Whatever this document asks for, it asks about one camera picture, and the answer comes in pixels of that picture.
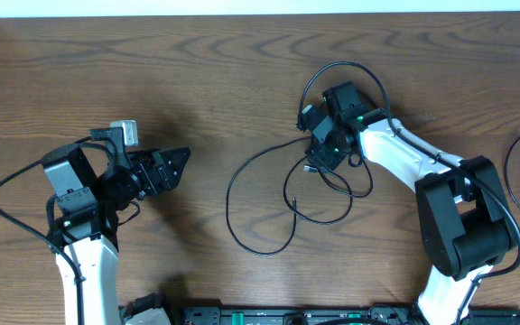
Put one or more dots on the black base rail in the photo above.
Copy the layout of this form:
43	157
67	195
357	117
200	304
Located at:
156	309

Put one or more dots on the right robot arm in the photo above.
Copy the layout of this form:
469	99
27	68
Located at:
465	222

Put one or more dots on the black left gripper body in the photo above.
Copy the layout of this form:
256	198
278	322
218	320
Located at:
149	185

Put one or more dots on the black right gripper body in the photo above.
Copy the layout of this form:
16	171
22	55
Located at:
321	153

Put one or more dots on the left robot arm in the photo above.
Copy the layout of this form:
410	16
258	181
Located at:
83	220

